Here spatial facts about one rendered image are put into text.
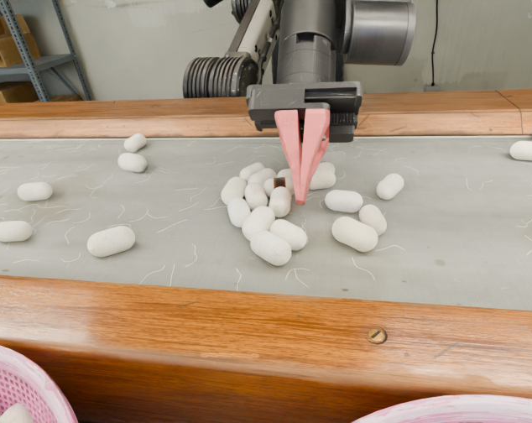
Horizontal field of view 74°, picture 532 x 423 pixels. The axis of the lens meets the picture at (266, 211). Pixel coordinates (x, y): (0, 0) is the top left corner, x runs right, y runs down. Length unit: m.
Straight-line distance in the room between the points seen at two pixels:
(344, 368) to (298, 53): 0.27
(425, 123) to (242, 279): 0.34
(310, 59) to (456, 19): 2.12
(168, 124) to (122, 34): 2.22
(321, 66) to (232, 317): 0.23
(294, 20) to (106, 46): 2.50
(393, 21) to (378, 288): 0.25
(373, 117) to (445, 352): 0.35
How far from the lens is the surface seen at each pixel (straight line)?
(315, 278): 0.27
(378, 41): 0.39
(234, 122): 0.52
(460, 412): 0.20
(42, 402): 0.24
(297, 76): 0.34
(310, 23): 0.37
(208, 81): 0.74
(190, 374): 0.21
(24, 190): 0.46
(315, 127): 0.31
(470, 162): 0.46
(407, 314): 0.22
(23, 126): 0.69
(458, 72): 2.52
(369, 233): 0.28
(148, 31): 2.66
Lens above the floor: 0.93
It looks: 34 degrees down
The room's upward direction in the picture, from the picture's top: 5 degrees counter-clockwise
